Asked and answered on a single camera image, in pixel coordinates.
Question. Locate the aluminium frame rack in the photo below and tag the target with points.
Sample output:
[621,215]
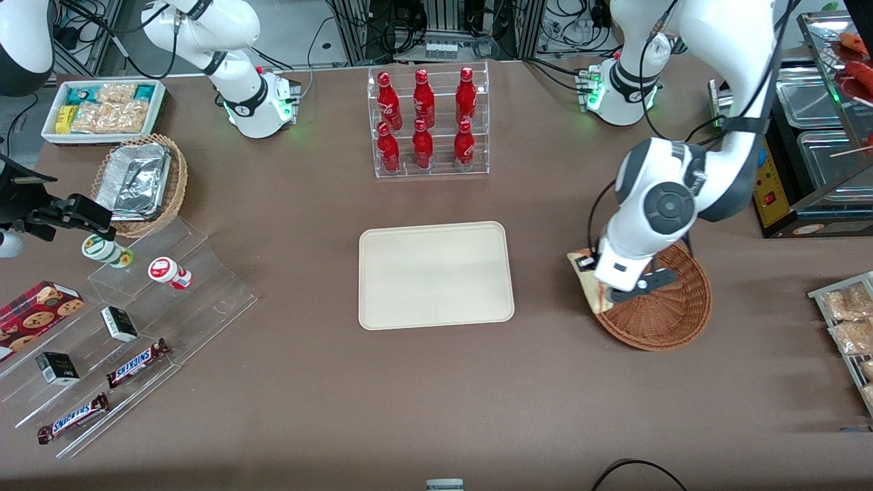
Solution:
[443,27]

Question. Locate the clear acrylic stepped shelf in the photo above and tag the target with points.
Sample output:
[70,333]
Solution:
[204,303]

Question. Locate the clear bag of crackers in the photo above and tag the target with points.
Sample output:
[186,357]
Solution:
[109,117]
[116,93]

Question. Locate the clear bag of pastries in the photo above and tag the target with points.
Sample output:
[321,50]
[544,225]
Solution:
[852,336]
[846,303]
[869,394]
[867,369]

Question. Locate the steel pan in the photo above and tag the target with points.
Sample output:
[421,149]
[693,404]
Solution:
[811,106]
[832,160]

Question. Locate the red yogurt cup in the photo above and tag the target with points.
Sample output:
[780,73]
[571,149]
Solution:
[166,271]

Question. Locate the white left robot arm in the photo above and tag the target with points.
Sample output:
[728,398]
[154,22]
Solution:
[723,68]

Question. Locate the red cola bottle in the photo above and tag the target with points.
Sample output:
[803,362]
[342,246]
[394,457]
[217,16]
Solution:
[466,95]
[387,99]
[423,99]
[464,147]
[423,149]
[388,151]

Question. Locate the beige plastic tray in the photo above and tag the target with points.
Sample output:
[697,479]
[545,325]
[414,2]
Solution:
[436,276]

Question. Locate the silver foil packet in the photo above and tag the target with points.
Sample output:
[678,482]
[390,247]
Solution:
[133,181]

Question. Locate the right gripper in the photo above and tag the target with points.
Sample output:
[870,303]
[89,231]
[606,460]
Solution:
[19,204]

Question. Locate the teal snack packet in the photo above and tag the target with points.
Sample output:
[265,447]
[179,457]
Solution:
[82,95]
[144,93]

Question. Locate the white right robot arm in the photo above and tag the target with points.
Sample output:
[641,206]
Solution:
[242,95]

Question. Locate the yellow snack packet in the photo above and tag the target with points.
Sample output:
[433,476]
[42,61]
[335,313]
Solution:
[65,119]

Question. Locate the green sunflower yogurt cup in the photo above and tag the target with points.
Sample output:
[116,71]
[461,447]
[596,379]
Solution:
[104,249]

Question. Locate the tray of packaged pastries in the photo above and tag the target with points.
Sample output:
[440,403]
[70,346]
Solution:
[846,361]

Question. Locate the triangle sandwich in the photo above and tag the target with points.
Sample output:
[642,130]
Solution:
[588,292]

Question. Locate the black food warmer machine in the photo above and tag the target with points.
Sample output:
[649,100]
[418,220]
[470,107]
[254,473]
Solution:
[774,208]

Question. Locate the small black carton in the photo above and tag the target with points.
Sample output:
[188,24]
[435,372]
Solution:
[119,324]
[58,369]

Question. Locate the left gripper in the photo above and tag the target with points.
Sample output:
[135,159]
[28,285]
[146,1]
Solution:
[590,260]

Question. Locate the white rectangular snack bin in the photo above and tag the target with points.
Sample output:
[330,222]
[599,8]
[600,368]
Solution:
[102,139]

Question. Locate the red tartan cookie box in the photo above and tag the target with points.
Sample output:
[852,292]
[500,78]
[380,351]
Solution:
[34,317]

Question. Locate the brown wicker basket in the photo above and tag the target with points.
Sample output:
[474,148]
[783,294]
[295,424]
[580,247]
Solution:
[672,317]

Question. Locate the Snickers chocolate bar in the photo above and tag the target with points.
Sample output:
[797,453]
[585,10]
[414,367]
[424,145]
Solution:
[136,363]
[71,418]

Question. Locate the small grey device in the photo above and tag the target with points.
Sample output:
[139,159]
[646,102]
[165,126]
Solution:
[445,485]

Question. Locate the clear acrylic bottle rack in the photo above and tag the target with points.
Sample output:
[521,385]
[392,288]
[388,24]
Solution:
[374,170]

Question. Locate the light tan wicker basket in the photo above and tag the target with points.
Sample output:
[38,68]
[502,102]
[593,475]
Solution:
[176,194]

